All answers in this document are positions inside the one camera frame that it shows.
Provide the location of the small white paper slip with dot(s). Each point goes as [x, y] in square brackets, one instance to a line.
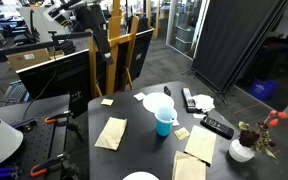
[199, 116]

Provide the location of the blue storage bin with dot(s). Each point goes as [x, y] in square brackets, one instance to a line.
[263, 89]

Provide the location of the black office chair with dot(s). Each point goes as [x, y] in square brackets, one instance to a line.
[25, 33]

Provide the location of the black monitor behind easel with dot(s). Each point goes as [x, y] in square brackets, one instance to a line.
[141, 53]

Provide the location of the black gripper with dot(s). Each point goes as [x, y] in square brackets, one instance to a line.
[90, 18]

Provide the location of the short black TV remote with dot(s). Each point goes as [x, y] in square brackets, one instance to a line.
[217, 127]

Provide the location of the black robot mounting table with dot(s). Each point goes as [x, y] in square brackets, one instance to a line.
[40, 140]

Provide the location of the tan condiment packet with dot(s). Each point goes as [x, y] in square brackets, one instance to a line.
[107, 102]

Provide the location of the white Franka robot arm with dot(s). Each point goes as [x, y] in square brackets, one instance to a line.
[0, 140]

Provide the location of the small black curved remote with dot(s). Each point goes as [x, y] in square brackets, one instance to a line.
[167, 90]

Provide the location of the small yellow condiment packet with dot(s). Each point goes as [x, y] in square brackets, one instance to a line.
[181, 133]

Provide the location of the grey storage bin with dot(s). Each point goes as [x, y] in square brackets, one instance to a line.
[183, 46]
[185, 33]

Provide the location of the large black monitor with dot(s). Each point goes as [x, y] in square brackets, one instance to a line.
[55, 81]

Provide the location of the blue plastic cup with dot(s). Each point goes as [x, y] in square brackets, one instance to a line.
[164, 128]

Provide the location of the pale yellow condiment packet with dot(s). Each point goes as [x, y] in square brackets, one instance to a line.
[139, 96]

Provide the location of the brown paper napkin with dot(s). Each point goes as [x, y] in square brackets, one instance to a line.
[189, 168]
[111, 133]
[200, 143]

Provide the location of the black room divider panel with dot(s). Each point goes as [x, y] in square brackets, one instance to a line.
[234, 43]

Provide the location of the black boom bar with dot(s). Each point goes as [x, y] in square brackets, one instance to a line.
[34, 45]

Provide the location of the long black TV remote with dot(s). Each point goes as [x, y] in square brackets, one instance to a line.
[188, 99]

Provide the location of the large white paper plate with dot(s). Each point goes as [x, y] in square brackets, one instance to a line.
[154, 100]

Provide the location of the white round vase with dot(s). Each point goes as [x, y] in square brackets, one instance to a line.
[240, 152]

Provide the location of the small pink packet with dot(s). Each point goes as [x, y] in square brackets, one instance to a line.
[176, 123]

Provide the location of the cardboard box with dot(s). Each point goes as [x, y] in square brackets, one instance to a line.
[30, 60]

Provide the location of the small white paper plate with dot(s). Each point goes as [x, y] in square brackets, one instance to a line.
[140, 176]

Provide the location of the crumpled white tissue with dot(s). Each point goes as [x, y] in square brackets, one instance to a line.
[204, 102]

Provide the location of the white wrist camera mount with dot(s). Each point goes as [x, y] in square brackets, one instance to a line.
[55, 15]

